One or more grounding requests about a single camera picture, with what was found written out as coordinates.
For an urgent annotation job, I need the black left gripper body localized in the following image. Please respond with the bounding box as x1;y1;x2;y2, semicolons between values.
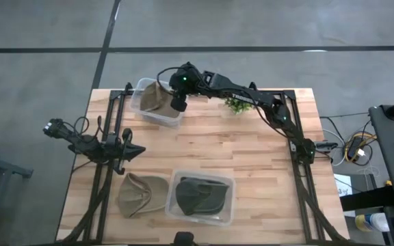
103;128;133;176

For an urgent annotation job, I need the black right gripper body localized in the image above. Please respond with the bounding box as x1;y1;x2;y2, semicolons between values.
168;61;203;113

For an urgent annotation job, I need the clear plastic container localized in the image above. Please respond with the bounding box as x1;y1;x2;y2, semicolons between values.
129;77;186;129
164;168;236;227

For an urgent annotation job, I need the small green plant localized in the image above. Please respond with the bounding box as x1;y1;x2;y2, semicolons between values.
224;96;254;115

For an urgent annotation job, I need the black rounded object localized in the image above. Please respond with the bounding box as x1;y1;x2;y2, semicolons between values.
173;231;196;246

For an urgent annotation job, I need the black power strip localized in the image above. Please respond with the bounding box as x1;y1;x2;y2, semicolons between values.
315;141;339;153

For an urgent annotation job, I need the black power adapter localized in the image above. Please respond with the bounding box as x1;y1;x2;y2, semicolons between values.
349;136;365;155

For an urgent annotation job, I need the white paper sheet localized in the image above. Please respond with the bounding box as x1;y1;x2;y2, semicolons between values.
333;173;357;197

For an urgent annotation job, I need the white and yellow bottle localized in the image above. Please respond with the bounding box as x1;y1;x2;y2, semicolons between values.
354;212;390;233

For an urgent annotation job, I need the braided right arm cable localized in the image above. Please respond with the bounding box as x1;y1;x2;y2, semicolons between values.
156;66;184;90

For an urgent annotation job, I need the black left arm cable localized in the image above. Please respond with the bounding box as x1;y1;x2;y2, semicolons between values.
63;115;104;137

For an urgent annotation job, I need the black aluminium table frame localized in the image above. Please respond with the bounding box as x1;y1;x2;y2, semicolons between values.
58;81;347;245

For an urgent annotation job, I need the white cable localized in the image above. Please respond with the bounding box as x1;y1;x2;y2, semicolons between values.
321;128;348;167

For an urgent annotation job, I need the yellow cable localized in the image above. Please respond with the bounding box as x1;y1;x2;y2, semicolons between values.
344;134;378;162

